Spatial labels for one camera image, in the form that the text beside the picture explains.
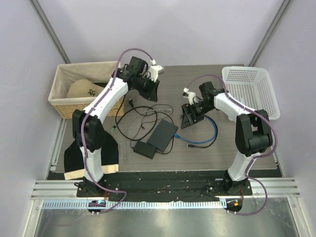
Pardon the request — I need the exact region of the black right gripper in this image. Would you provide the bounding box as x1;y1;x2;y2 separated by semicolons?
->
181;101;214;129

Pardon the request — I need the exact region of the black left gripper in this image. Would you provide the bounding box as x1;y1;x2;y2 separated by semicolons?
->
132;76;159;102

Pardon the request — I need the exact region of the blue ethernet cable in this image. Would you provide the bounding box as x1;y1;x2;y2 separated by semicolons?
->
174;116;219;144

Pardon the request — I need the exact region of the grey ethernet cable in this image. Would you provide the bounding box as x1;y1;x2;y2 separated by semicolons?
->
124;106;172;163

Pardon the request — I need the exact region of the black network switch box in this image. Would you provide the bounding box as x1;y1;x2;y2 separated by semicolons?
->
147;119;178;152

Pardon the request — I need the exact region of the black ethernet cable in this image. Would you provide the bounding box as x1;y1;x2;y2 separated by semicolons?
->
178;115;218;149

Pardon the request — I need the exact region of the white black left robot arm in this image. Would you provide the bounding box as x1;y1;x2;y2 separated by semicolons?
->
72;57;164;197

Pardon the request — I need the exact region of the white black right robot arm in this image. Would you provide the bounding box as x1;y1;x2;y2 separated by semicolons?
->
181;81;273;195

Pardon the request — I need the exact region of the black power adapter brick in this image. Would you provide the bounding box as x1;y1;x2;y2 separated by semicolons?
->
133;141;157;159

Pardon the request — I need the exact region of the beige cap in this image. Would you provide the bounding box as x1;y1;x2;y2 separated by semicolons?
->
66;79;107;98

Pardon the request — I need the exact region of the white plastic perforated basket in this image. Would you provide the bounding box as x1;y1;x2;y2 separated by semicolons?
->
222;66;280;120

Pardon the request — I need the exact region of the wicker basket with liner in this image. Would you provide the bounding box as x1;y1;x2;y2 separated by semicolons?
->
48;61;117;119

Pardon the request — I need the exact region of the black cloth on board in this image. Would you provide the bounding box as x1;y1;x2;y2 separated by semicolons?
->
64;134;119;172

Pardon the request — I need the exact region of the wooden board with label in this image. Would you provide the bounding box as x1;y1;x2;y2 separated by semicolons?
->
64;164;119;180

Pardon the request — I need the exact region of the thin black power cord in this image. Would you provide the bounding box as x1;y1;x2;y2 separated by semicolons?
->
124;97;175;155

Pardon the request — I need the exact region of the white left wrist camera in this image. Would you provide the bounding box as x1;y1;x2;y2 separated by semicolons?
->
148;59;164;82

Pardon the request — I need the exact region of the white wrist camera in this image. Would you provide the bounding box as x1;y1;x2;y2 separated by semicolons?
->
148;59;164;82
183;88;197;105

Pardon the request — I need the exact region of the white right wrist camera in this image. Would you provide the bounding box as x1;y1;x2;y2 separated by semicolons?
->
183;88;197;105

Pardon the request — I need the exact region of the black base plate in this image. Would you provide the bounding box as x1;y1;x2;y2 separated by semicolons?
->
46;170;283;198

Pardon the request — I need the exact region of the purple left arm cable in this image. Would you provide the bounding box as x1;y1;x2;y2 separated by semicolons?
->
80;48;156;214

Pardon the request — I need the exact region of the aluminium rail frame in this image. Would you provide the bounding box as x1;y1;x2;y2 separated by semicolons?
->
31;178;300;213

